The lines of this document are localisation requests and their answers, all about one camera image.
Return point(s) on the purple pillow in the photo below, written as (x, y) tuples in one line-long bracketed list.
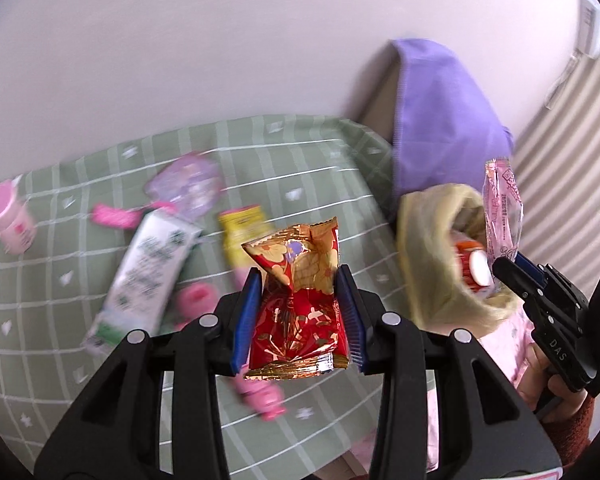
[(445, 125)]

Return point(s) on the person's right forearm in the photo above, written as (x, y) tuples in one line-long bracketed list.
[(570, 440)]

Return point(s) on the small pink packet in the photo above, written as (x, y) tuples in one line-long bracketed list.
[(115, 216)]

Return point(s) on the white wall unit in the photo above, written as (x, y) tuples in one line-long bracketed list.
[(592, 25)]

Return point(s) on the striped window blind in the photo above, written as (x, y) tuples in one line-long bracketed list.
[(570, 160)]

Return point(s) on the beige headboard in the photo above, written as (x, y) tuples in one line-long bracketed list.
[(380, 105)]

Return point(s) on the red white item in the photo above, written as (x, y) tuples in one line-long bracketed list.
[(472, 265)]

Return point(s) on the white green tube package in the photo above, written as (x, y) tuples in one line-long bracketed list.
[(145, 270)]

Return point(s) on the purple packet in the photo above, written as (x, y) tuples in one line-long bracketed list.
[(185, 185)]

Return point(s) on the small pink bottle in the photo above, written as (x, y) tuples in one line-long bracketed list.
[(12, 215)]

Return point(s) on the red gold snack packet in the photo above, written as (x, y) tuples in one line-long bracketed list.
[(300, 310)]

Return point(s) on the green checked tablecloth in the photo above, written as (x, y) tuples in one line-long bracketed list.
[(55, 270)]

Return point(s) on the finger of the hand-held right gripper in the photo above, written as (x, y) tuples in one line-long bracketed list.
[(517, 280), (532, 266)]

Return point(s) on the person's right hand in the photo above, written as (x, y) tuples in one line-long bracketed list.
[(535, 375)]

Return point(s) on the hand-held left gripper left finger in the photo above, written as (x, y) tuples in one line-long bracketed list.
[(245, 320)]

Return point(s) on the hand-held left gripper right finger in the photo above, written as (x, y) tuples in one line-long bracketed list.
[(351, 320)]

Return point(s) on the yellow snack wrapper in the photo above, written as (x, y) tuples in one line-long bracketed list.
[(242, 235)]

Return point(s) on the pink printed packet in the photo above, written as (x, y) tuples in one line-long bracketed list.
[(502, 210)]

